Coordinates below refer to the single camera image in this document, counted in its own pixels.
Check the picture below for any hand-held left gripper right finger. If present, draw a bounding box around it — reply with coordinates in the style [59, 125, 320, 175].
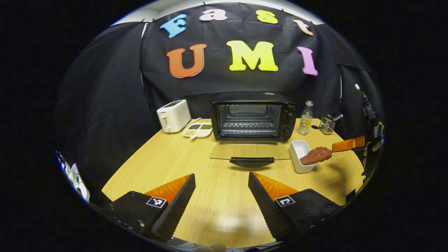
[248, 171, 343, 242]

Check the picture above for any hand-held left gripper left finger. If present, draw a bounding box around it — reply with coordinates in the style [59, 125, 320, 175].
[101, 173, 196, 243]

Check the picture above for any brown meat piece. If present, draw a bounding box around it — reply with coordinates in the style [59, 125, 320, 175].
[300, 147, 333, 166]

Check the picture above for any black electric oven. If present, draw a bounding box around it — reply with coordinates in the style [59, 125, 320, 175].
[209, 92, 297, 168]

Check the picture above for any clear glass cup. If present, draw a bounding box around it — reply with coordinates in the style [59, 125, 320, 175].
[319, 114, 336, 135]

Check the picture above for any clear glass bottle yellow label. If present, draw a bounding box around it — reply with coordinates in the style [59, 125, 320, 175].
[298, 100, 314, 136]

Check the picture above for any white rectangular dish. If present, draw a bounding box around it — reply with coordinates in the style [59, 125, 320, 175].
[289, 140, 317, 174]

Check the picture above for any white divided snack plate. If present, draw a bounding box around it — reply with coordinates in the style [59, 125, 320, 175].
[182, 122, 213, 140]

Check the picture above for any white toaster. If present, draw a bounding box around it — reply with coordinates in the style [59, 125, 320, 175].
[156, 99, 192, 133]

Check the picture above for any white side desk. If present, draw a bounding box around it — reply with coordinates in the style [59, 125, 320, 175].
[70, 163, 90, 203]

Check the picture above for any black backdrop cloth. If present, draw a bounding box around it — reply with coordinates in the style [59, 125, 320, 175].
[54, 3, 384, 196]

